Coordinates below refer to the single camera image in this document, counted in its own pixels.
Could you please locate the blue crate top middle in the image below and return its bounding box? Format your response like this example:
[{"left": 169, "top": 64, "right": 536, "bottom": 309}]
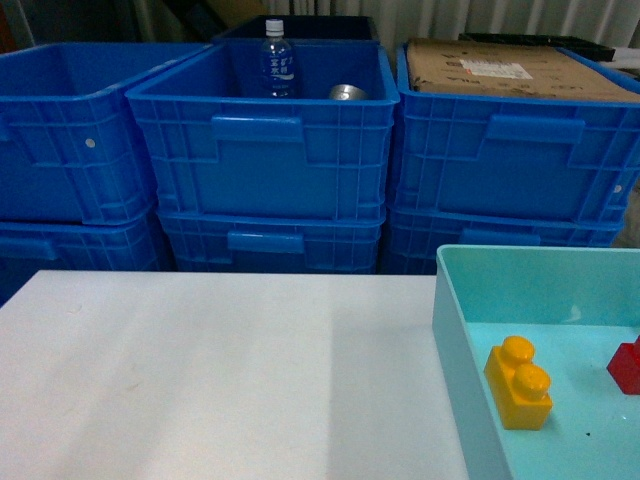
[{"left": 127, "top": 39, "right": 399, "bottom": 221}]

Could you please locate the blue crate bottom middle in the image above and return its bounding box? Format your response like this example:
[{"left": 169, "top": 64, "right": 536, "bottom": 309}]
[{"left": 157, "top": 210, "right": 385, "bottom": 274}]

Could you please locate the blue crate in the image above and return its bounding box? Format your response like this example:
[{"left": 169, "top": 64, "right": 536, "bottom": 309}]
[
  {"left": 392, "top": 41, "right": 639, "bottom": 223},
  {"left": 1, "top": 43, "right": 206, "bottom": 225},
  {"left": 127, "top": 39, "right": 399, "bottom": 221},
  {"left": 157, "top": 210, "right": 385, "bottom": 274},
  {"left": 378, "top": 207, "right": 623, "bottom": 275},
  {"left": 1, "top": 207, "right": 176, "bottom": 303}
]

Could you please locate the blue crate top left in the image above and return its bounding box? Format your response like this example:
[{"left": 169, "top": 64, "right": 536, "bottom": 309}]
[{"left": 1, "top": 43, "right": 206, "bottom": 225}]

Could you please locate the yellow toy block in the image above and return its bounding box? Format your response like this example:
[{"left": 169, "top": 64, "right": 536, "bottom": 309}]
[{"left": 484, "top": 335, "right": 553, "bottom": 431}]

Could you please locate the brown cardboard box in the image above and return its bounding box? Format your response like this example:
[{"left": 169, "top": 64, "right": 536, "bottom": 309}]
[{"left": 406, "top": 39, "right": 639, "bottom": 103}]

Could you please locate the white work table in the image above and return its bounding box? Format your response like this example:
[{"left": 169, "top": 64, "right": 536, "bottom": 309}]
[{"left": 1, "top": 271, "right": 467, "bottom": 479}]

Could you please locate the blue crate top right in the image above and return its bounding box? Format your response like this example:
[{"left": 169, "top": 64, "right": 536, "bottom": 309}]
[{"left": 392, "top": 41, "right": 639, "bottom": 223}]

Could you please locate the blue crate bottom right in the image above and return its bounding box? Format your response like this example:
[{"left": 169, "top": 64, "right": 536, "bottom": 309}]
[{"left": 378, "top": 207, "right": 623, "bottom": 275}]

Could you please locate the blue crate bottom left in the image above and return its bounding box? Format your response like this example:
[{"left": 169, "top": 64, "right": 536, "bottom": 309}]
[{"left": 1, "top": 207, "right": 176, "bottom": 303}]

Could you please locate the metal bowl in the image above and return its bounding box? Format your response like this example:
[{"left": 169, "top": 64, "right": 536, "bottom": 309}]
[{"left": 329, "top": 84, "right": 369, "bottom": 101}]

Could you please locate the red toy block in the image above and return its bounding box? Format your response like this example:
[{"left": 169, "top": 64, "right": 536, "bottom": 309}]
[{"left": 607, "top": 339, "right": 640, "bottom": 395}]

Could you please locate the light blue plastic box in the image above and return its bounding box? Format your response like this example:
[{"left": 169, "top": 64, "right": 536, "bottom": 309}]
[{"left": 433, "top": 245, "right": 639, "bottom": 479}]

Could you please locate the clear water bottle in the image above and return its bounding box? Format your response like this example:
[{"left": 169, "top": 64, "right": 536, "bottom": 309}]
[{"left": 259, "top": 18, "right": 298, "bottom": 98}]

